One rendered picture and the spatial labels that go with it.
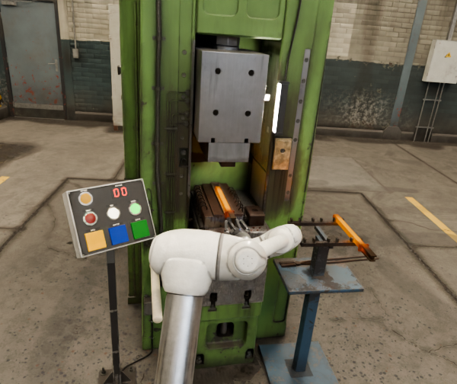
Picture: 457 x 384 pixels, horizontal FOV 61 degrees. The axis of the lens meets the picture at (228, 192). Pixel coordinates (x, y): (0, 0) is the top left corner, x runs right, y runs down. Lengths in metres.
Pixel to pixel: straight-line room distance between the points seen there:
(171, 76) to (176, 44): 0.14
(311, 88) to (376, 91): 6.35
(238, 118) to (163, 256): 0.93
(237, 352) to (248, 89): 1.51
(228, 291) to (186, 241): 1.13
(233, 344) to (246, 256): 1.48
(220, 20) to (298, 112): 0.59
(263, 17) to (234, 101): 0.42
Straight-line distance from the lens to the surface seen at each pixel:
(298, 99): 2.04
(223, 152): 1.85
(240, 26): 1.92
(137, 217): 1.79
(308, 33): 2.02
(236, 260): 1.01
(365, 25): 8.17
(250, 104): 1.82
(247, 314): 2.29
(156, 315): 1.87
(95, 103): 8.11
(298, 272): 2.13
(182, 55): 1.89
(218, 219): 1.98
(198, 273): 1.05
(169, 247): 1.06
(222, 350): 2.44
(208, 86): 1.77
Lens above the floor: 1.86
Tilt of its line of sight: 23 degrees down
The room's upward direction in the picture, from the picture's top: 4 degrees clockwise
